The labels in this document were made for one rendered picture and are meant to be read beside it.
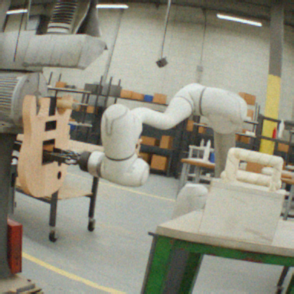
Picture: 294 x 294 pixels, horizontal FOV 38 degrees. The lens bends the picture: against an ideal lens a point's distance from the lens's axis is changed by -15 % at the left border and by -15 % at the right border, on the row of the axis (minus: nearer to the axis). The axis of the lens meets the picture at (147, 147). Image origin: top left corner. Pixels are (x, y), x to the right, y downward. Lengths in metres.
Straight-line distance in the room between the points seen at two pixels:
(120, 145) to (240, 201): 0.45
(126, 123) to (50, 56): 0.45
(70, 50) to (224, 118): 0.72
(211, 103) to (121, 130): 0.56
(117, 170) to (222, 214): 0.41
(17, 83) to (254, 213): 1.10
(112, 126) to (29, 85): 0.53
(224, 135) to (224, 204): 0.67
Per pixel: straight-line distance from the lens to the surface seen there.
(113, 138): 1.58
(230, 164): 1.47
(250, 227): 1.47
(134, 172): 1.65
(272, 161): 1.45
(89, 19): 1.98
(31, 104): 1.71
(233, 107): 1.99
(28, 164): 1.76
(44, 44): 1.84
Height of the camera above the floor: 1.24
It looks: 3 degrees down
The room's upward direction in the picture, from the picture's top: 10 degrees clockwise
